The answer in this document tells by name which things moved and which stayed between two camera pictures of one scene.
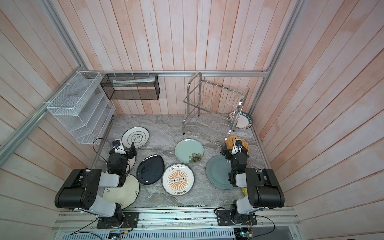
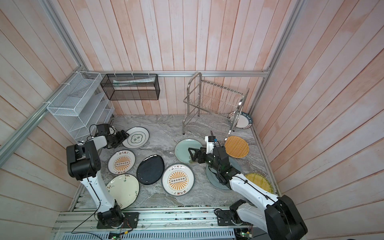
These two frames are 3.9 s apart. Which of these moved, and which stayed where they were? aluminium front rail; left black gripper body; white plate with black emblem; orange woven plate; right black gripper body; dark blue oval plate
Moved: left black gripper body; right black gripper body
Stayed: orange woven plate; white plate with black emblem; dark blue oval plate; aluminium front rail
